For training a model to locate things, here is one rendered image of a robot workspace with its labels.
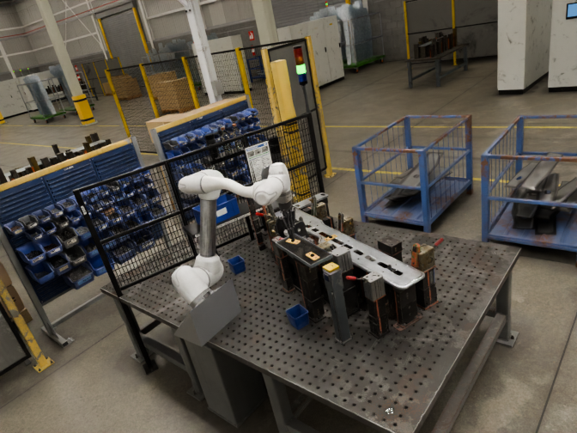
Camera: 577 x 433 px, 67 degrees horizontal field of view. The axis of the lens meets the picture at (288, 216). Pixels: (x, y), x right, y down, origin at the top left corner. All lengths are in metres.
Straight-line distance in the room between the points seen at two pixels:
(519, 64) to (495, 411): 7.99
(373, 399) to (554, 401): 1.34
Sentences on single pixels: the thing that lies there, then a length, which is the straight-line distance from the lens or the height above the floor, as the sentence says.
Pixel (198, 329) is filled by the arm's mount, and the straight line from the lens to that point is 2.62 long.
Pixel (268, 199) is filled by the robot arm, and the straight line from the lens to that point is 2.13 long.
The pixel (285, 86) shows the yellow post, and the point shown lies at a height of 1.80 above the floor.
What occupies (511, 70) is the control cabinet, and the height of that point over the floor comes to 0.47.
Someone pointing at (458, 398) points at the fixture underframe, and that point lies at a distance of 2.80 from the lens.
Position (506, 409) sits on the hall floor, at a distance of 3.09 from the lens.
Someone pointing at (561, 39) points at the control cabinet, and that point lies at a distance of 9.96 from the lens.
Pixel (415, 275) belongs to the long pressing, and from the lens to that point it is 2.35.
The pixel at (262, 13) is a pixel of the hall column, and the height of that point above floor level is 2.43.
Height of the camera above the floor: 2.31
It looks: 24 degrees down
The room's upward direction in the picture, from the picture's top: 12 degrees counter-clockwise
